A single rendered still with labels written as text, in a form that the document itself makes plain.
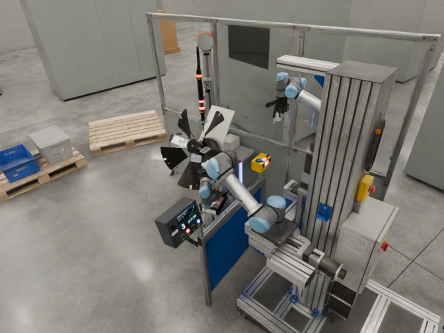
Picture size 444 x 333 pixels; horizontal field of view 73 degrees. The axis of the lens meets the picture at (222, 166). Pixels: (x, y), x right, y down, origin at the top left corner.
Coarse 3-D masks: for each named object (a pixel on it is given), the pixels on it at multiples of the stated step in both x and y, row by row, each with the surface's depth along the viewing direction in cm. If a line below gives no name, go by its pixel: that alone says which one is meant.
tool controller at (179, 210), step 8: (184, 200) 191; (192, 200) 188; (176, 208) 184; (184, 208) 182; (192, 208) 187; (160, 216) 181; (168, 216) 178; (176, 216) 178; (184, 216) 183; (192, 216) 188; (200, 216) 194; (160, 224) 176; (168, 224) 174; (176, 224) 178; (200, 224) 194; (160, 232) 182; (168, 232) 175; (176, 232) 179; (184, 232) 184; (192, 232) 189; (168, 240) 180; (176, 240) 180
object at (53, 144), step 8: (48, 128) 457; (56, 128) 457; (32, 136) 439; (40, 136) 438; (48, 136) 437; (56, 136) 436; (64, 136) 434; (40, 144) 418; (48, 144) 417; (56, 144) 421; (64, 144) 430; (40, 152) 444; (48, 152) 420; (56, 152) 428; (64, 152) 436; (72, 152) 445; (48, 160) 425; (56, 160) 433; (64, 160) 442
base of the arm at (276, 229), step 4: (284, 220) 189; (276, 224) 187; (280, 224) 187; (284, 224) 190; (272, 228) 188; (276, 228) 189; (280, 228) 188; (284, 228) 190; (268, 232) 191; (272, 232) 189; (276, 232) 189; (280, 232) 189; (284, 232) 192
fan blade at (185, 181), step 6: (192, 162) 250; (186, 168) 250; (192, 168) 251; (198, 168) 253; (186, 174) 250; (192, 174) 251; (198, 174) 252; (180, 180) 251; (186, 180) 250; (192, 180) 251; (186, 186) 251; (192, 186) 251; (198, 186) 252
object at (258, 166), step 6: (258, 156) 259; (264, 156) 259; (270, 156) 259; (252, 162) 253; (258, 162) 251; (264, 162) 252; (270, 162) 262; (252, 168) 257; (258, 168) 253; (264, 168) 256
